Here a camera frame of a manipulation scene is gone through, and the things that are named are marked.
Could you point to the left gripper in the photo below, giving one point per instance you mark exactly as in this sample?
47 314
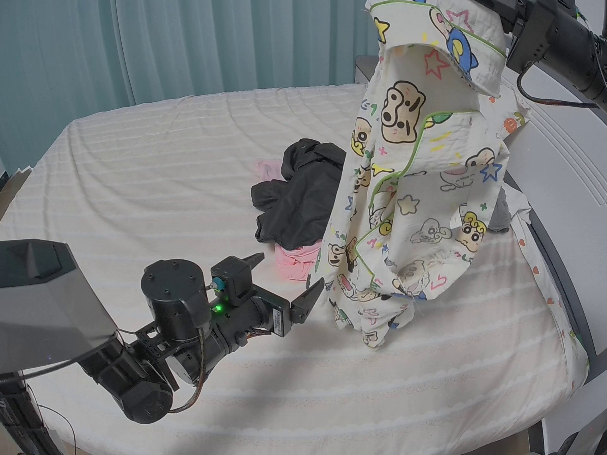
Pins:
242 323

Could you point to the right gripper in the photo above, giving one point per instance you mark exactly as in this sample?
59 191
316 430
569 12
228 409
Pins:
540 40

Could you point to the white printed pyjama top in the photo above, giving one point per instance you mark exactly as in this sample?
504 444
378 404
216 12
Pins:
417 183

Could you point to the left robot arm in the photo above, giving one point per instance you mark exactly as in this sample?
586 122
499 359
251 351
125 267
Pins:
42 301

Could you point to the bed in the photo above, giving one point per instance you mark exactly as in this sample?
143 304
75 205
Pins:
142 183

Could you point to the pink garment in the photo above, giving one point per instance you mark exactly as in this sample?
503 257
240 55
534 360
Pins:
296 263

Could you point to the black garment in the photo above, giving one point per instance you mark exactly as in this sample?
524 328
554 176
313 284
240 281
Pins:
294 202

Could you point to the grey bedside table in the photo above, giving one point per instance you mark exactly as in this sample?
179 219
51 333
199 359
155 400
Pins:
366 70

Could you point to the grey garment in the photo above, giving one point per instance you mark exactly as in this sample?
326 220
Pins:
500 216

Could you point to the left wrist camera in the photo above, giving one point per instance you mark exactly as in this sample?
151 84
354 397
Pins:
232 277

